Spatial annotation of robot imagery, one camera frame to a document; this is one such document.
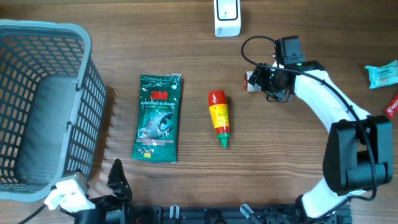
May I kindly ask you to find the white jar green lid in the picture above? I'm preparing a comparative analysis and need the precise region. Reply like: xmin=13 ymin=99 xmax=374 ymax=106
xmin=243 ymin=70 xmax=262 ymax=93

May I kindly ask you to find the green 3M gloves package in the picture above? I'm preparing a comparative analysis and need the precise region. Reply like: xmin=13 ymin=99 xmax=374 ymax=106
xmin=132 ymin=74 xmax=182 ymax=163

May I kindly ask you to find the red chili sauce bottle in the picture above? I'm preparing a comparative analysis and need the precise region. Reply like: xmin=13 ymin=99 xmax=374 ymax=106
xmin=208 ymin=90 xmax=230 ymax=148

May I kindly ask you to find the white barcode scanner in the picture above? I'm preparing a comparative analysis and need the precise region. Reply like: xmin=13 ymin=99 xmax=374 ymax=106
xmin=213 ymin=0 xmax=241 ymax=38

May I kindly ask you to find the teal wet wipes pack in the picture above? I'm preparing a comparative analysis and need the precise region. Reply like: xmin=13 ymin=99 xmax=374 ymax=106
xmin=365 ymin=60 xmax=398 ymax=89

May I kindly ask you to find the red candy stick pack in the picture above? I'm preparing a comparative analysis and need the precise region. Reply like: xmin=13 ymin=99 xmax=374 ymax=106
xmin=384 ymin=94 xmax=398 ymax=119

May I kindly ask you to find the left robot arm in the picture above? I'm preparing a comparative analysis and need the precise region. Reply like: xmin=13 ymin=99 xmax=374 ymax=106
xmin=73 ymin=159 xmax=134 ymax=224

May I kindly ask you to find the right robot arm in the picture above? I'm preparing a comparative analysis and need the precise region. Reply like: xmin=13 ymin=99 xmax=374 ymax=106
xmin=246 ymin=35 xmax=393 ymax=223

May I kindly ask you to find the grey plastic shopping basket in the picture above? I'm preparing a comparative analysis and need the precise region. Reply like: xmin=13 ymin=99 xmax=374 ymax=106
xmin=1 ymin=19 xmax=106 ymax=202

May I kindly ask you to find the black right camera cable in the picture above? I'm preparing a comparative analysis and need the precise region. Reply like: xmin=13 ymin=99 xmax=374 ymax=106
xmin=241 ymin=35 xmax=378 ymax=202

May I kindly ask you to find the black camera cable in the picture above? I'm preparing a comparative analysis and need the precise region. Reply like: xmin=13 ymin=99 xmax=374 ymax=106
xmin=19 ymin=203 xmax=48 ymax=224
xmin=241 ymin=35 xmax=378 ymax=202

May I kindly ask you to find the black left camera cable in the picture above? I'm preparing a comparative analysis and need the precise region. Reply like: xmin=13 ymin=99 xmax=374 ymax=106
xmin=19 ymin=203 xmax=48 ymax=224

